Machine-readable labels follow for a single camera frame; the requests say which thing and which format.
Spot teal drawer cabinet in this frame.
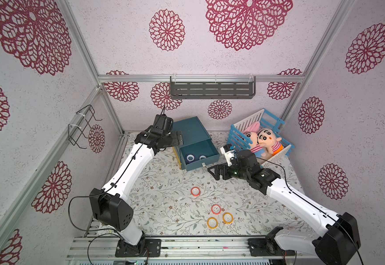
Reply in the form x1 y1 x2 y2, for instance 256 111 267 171
173 117 220 171

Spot red tape roll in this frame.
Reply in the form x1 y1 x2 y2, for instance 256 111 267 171
211 204 222 215
190 187 201 197

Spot yellow tape roll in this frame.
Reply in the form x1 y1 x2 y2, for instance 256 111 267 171
207 217 218 229
222 212 234 224

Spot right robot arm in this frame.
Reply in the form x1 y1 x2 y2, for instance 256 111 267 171
207 148 361 265

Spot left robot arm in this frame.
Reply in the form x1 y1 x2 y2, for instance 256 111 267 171
89 128 183 257

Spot boy plush doll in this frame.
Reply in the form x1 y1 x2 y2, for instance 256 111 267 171
257 128 284 156

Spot blue white toy crib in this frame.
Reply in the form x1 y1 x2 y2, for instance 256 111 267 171
227 109 295 167

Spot pink plush doll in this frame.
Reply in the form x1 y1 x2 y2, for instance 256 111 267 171
242 121 267 159

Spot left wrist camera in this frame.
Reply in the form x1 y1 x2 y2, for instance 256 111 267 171
152 114 174 135

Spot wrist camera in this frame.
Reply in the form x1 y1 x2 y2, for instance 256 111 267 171
152 114 174 135
220 144 238 167

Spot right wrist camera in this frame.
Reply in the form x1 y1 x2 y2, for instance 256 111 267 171
220 144 238 167

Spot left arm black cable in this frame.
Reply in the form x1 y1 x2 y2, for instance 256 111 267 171
68 105 167 233

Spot grey wall shelf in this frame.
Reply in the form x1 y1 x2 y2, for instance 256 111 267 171
169 76 256 99

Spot black wire wall rack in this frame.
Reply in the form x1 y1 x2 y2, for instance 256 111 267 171
67 104 102 150

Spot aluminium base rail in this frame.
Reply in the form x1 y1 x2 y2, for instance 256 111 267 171
66 236 319 263

